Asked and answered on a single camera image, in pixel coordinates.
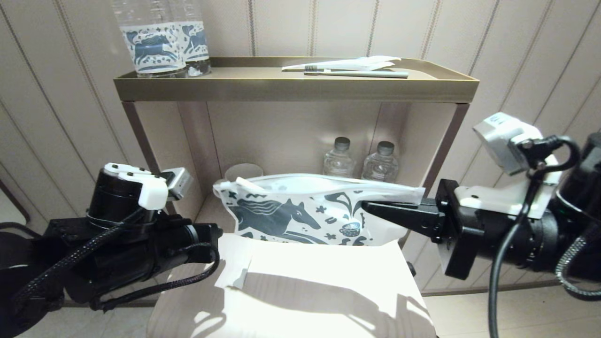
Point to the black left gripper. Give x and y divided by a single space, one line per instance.
188 244

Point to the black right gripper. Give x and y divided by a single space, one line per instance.
469 234

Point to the white horse-print zip pouch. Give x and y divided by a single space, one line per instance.
300 211

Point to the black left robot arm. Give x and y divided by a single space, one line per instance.
117 197

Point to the small clear water bottle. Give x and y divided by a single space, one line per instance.
381 164
338 162

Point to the small black knob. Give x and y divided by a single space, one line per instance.
410 268

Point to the white ribbed ceramic mug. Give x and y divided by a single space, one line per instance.
244 171

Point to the grey-green toothbrush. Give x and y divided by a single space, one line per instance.
371 74

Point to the beige open shelf cabinet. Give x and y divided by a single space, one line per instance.
281 126

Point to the white paper wrapper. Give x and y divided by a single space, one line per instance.
357 63

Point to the brass coloured tray shelf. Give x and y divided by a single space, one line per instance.
281 89

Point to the large bottle horse print label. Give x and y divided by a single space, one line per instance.
197 42
152 47

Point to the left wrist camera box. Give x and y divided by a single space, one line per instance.
178 183

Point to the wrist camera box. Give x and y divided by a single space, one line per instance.
178 183
502 141

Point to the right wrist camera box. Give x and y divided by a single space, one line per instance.
502 141

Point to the white dark-framed wall panel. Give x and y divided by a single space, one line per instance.
11 206

